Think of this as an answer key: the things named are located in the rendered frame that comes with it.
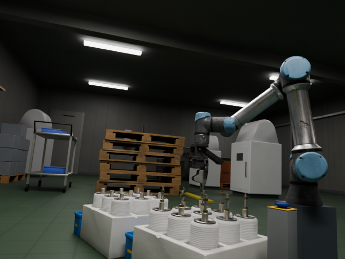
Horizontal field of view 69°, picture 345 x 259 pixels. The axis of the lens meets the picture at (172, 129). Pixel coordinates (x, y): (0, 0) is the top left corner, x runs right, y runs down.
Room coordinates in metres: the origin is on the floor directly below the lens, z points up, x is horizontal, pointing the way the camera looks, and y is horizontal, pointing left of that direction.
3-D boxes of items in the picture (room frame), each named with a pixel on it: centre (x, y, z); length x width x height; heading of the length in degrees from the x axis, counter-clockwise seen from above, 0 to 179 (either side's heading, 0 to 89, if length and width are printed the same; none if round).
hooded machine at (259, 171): (4.91, -1.64, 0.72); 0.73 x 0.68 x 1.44; 106
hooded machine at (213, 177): (6.27, -0.85, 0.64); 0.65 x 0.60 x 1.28; 17
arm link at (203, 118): (1.22, -0.15, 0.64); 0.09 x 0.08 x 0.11; 71
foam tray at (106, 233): (1.48, 0.21, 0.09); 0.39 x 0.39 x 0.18; 38
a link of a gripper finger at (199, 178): (1.20, -0.14, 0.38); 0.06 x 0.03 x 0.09; 100
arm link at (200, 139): (1.22, -0.14, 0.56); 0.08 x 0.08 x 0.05
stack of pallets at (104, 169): (4.37, 0.53, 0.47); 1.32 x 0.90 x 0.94; 104
